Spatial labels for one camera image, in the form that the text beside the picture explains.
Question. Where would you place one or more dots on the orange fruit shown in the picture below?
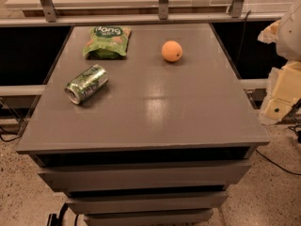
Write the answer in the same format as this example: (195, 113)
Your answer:
(171, 51)

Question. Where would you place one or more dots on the green snack bag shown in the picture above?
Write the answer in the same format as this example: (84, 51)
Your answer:
(107, 42)

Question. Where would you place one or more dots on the metal railing frame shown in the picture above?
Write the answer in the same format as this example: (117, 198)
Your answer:
(22, 13)

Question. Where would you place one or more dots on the green soda can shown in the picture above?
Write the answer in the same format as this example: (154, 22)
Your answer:
(86, 84)

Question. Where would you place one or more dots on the grey drawer cabinet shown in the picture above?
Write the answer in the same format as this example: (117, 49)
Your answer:
(159, 143)

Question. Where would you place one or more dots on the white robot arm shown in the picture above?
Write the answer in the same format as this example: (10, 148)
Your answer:
(288, 43)

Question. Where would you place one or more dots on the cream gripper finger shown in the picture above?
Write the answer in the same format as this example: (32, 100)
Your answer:
(269, 33)
(283, 92)

